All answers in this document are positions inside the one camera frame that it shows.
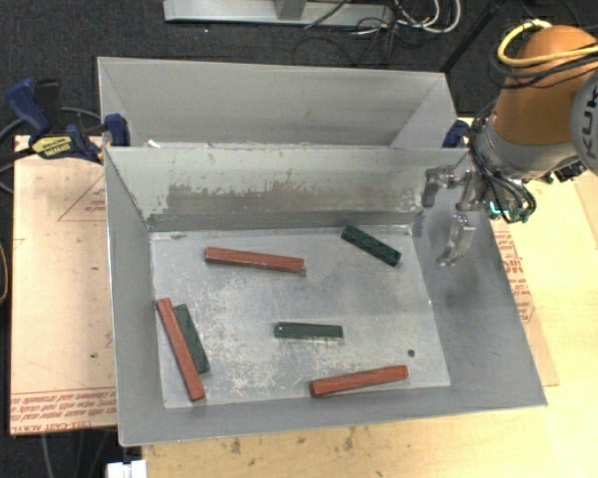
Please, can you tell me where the brown cardboard board, red print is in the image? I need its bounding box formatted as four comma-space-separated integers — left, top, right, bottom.
9, 134, 562, 437

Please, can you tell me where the grey metal bin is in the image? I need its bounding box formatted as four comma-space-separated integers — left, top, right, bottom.
97, 56, 549, 448

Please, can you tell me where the red-brown flat block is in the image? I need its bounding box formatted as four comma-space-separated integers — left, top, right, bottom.
308, 363, 411, 399
154, 297, 207, 403
203, 246, 308, 276

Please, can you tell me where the dark green flat block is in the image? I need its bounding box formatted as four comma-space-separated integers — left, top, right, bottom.
340, 224, 404, 268
273, 321, 345, 341
171, 303, 212, 375

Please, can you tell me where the black cylinder on white bracket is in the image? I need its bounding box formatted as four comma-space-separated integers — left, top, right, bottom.
552, 160, 588, 184

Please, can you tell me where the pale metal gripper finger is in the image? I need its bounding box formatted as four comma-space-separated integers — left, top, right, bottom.
421, 165, 455, 208
435, 213, 477, 268

